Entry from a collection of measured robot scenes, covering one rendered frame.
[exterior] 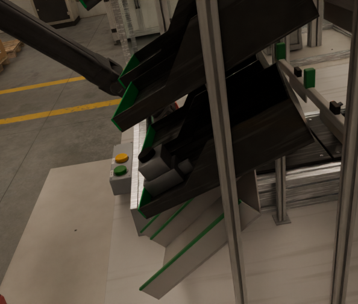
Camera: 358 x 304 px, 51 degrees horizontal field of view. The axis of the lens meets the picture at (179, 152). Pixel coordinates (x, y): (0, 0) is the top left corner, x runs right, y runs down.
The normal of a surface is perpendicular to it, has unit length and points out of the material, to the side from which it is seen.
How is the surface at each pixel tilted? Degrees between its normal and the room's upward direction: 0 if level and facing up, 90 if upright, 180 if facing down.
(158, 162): 88
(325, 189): 90
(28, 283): 0
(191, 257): 90
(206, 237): 90
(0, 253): 1
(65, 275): 0
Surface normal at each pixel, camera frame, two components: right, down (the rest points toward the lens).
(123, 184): 0.08, 0.52
